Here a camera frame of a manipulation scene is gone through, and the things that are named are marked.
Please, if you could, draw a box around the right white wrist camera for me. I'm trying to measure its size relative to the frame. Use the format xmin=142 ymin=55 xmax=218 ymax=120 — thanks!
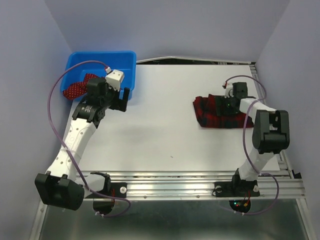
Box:
xmin=222 ymin=82 xmax=234 ymax=98

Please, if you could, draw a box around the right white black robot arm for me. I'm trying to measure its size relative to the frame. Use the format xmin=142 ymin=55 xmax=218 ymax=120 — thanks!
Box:
xmin=214 ymin=82 xmax=290 ymax=198

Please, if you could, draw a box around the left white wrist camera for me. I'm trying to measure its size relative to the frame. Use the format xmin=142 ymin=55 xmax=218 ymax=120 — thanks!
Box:
xmin=105 ymin=69 xmax=125 ymax=92

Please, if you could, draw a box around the red white-dotted skirt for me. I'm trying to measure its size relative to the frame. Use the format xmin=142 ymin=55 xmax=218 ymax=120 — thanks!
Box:
xmin=62 ymin=73 xmax=98 ymax=101

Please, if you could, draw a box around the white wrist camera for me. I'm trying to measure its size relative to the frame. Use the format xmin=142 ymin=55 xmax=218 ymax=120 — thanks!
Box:
xmin=222 ymin=82 xmax=234 ymax=98
xmin=105 ymin=69 xmax=125 ymax=92

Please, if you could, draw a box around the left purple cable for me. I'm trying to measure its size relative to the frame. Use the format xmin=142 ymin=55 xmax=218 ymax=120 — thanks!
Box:
xmin=47 ymin=60 xmax=131 ymax=218

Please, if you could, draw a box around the aluminium table frame rail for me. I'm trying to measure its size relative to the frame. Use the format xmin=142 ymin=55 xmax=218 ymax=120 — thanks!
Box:
xmin=39 ymin=170 xmax=307 ymax=201

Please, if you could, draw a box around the red navy plaid skirt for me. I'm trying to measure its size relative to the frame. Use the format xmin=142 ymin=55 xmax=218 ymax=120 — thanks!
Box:
xmin=193 ymin=94 xmax=254 ymax=129

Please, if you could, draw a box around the purple cable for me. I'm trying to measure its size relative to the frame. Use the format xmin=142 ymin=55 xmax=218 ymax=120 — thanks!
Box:
xmin=47 ymin=60 xmax=131 ymax=218
xmin=224 ymin=74 xmax=280 ymax=216

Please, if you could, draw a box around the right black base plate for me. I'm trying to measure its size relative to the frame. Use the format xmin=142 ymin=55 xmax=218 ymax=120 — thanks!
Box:
xmin=214 ymin=180 xmax=260 ymax=198

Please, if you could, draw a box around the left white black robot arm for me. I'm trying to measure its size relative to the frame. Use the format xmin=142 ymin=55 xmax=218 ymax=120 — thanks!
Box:
xmin=34 ymin=71 xmax=130 ymax=211

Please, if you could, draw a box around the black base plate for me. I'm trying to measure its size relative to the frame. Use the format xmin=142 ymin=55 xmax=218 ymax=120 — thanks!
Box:
xmin=97 ymin=182 xmax=127 ymax=198
xmin=214 ymin=180 xmax=260 ymax=198

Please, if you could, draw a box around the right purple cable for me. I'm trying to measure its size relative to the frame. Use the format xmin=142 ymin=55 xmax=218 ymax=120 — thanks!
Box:
xmin=224 ymin=74 xmax=280 ymax=216

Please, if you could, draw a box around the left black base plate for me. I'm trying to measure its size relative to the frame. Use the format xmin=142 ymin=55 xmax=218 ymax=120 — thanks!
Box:
xmin=97 ymin=182 xmax=127 ymax=198

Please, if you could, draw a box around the blue plastic bin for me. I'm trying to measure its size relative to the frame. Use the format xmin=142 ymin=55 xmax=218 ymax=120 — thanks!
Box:
xmin=59 ymin=50 xmax=138 ymax=102

